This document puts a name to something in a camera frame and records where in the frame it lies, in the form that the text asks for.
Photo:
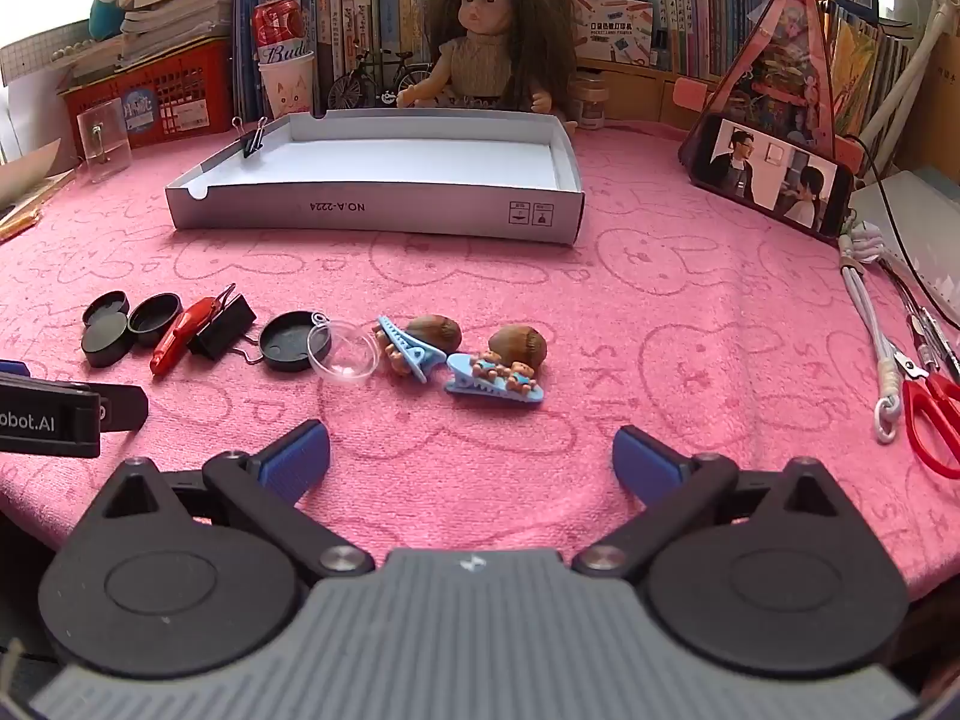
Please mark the white orange stationery box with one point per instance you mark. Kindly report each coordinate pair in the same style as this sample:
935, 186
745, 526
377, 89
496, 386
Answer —
611, 26

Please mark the black smartphone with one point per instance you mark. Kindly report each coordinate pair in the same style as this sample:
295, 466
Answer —
772, 172

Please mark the black model bicycle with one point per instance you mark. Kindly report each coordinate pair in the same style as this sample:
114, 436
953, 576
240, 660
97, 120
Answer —
375, 82

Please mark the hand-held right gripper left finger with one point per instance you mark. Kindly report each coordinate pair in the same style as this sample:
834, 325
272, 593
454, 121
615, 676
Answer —
296, 457

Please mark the stack of paperback books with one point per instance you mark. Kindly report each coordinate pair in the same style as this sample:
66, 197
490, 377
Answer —
176, 7

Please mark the grey notebook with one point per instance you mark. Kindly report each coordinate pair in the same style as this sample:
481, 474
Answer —
919, 225

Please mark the white plastic pipe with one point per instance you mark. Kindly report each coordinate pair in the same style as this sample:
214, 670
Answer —
911, 67

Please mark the row of upright books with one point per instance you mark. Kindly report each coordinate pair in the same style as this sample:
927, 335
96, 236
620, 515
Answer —
375, 7

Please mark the brown cardboard sheet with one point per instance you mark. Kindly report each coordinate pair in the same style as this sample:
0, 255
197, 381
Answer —
946, 90

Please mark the small glass jar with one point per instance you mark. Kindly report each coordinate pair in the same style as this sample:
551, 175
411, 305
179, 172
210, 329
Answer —
591, 101

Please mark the blue bear hair clip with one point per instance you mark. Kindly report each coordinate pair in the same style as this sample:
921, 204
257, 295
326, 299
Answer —
480, 388
411, 358

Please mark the long-haired baby doll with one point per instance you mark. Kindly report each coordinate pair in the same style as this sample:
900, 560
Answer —
484, 60

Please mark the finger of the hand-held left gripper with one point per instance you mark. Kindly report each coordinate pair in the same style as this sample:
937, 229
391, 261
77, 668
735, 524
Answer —
13, 370
124, 409

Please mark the large red plastic basket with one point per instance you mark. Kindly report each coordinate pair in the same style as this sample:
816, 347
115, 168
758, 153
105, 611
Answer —
180, 101

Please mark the clear plastic half dome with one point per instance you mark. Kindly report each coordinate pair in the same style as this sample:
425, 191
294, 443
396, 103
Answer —
346, 361

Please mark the black round lid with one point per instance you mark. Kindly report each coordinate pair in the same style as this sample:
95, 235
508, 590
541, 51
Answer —
106, 345
106, 306
289, 345
154, 315

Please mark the red beer can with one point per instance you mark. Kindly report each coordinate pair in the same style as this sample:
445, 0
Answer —
281, 26

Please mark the cat print paper cup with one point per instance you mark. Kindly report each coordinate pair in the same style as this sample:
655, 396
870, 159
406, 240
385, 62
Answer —
286, 90

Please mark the white cardboard box tray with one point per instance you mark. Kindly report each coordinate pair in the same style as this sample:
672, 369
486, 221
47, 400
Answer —
412, 165

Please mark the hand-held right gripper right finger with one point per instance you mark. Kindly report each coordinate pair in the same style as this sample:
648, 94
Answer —
645, 459

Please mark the pink rabbit print towel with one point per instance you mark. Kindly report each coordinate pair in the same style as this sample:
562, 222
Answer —
675, 360

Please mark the dark pen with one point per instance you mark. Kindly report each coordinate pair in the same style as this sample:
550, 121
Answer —
937, 349

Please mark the large black binder clip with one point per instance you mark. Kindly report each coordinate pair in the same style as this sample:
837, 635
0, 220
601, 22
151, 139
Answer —
221, 331

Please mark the small black binder clip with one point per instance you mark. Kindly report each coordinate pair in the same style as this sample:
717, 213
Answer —
253, 142

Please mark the pink phone stand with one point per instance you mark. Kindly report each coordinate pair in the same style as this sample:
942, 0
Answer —
780, 52

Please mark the wooden desk shelf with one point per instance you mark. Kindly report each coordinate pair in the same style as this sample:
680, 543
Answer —
645, 94

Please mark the clear glass mug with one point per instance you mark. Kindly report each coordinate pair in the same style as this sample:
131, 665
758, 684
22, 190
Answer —
105, 142

